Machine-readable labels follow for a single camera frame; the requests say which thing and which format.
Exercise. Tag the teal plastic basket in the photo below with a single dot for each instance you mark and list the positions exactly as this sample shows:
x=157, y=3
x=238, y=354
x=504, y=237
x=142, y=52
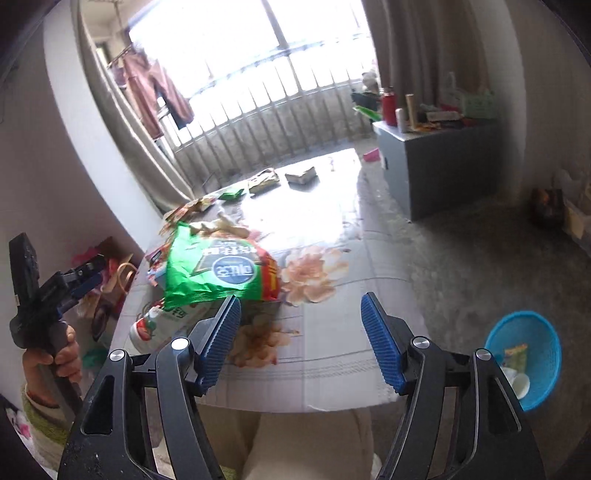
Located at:
x=480, y=105

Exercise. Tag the white paper cup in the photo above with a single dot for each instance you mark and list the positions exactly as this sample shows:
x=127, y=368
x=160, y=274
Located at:
x=517, y=384

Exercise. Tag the green plastic bag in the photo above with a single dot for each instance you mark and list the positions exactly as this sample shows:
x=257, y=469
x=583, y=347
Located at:
x=95, y=359

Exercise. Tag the white plastic bag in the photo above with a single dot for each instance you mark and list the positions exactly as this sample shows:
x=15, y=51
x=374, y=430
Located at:
x=450, y=90

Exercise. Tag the light blue carton box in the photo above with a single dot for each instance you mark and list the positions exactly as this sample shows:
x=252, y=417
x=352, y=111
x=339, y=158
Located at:
x=159, y=279

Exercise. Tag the brown snack wrapper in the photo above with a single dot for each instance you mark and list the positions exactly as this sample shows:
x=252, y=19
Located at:
x=205, y=203
x=182, y=214

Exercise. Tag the black box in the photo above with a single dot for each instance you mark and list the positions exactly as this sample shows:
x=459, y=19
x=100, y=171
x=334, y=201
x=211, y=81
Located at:
x=364, y=99

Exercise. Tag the strawberry yogurt drink bottle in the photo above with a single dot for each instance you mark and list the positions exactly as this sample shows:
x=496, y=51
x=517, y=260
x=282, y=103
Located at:
x=161, y=327

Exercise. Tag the dark printed box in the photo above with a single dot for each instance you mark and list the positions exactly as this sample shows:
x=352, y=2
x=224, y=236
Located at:
x=548, y=207

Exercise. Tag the metal window railing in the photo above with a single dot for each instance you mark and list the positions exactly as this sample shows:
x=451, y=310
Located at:
x=277, y=115

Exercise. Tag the person's left hand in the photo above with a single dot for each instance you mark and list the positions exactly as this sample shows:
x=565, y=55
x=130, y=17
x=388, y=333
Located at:
x=69, y=357

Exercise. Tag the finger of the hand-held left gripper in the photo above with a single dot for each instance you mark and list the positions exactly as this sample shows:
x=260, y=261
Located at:
x=87, y=267
x=87, y=285

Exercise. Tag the green snack bag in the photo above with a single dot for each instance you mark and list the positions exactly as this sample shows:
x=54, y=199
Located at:
x=217, y=267

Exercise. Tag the small cardboard box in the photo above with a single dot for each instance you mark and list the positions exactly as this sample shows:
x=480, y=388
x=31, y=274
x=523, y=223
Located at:
x=302, y=176

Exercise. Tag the hanging clothes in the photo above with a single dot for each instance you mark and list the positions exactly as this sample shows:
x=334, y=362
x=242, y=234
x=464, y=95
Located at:
x=157, y=92

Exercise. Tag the person's left forearm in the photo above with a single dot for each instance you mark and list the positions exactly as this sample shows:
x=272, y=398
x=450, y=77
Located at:
x=44, y=427

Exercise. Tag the red thermos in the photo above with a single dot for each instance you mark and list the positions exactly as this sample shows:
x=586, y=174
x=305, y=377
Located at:
x=389, y=108

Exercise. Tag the beige curtain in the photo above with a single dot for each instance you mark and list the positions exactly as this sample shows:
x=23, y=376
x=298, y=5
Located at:
x=120, y=129
x=415, y=50

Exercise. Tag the floral checked tablecloth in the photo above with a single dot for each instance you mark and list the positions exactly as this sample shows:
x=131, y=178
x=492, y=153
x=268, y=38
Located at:
x=323, y=300

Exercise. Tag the orange snack wrapper dark label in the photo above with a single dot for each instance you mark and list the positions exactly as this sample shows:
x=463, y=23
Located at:
x=159, y=254

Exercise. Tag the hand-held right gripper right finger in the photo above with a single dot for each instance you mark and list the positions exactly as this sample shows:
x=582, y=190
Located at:
x=383, y=346

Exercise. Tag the grey cabinet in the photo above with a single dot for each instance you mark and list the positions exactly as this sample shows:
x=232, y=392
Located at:
x=438, y=166

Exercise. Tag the white wrapper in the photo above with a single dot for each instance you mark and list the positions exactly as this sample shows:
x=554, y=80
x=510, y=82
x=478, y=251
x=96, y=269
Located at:
x=221, y=228

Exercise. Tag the cardboard tube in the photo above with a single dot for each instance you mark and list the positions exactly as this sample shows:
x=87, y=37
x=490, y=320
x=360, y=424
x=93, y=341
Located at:
x=411, y=113

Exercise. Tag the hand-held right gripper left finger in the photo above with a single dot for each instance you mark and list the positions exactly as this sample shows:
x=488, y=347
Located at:
x=221, y=341

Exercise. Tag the pink plastic item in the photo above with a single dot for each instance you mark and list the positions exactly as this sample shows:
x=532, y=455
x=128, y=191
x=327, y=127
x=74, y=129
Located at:
x=371, y=156

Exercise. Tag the small white bottle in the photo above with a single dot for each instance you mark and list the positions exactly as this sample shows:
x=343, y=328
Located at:
x=401, y=121

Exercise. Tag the blue plastic wastebasket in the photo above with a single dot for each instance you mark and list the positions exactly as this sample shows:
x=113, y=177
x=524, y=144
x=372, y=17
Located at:
x=540, y=364

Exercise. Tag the round metal tin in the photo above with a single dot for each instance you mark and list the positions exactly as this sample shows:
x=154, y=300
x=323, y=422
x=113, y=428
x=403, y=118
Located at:
x=101, y=323

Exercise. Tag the green flat packet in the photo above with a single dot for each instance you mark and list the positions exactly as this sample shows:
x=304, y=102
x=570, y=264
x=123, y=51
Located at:
x=233, y=194

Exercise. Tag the yellow green snack wrapper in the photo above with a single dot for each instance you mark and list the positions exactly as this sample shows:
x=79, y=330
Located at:
x=516, y=356

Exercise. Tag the green plastic item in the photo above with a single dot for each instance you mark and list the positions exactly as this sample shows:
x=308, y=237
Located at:
x=367, y=111

